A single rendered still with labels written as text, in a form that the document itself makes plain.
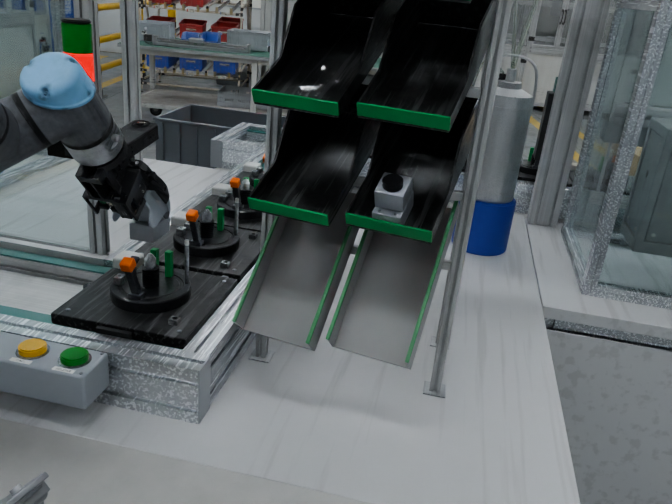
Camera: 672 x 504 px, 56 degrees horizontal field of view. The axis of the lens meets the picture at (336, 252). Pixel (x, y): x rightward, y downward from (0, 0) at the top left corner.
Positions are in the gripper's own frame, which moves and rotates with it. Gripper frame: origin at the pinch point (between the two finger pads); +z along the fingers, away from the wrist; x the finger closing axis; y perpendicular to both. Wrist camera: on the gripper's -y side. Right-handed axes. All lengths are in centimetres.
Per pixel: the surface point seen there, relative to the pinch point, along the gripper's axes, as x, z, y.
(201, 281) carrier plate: 5.9, 17.5, 4.9
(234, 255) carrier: 7.2, 26.6, -5.6
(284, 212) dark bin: 26.0, -10.4, 2.5
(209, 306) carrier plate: 11.1, 11.9, 11.4
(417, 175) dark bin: 43.8, -5.9, -10.3
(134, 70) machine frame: -61, 66, -83
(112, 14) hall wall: -575, 669, -699
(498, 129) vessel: 58, 42, -60
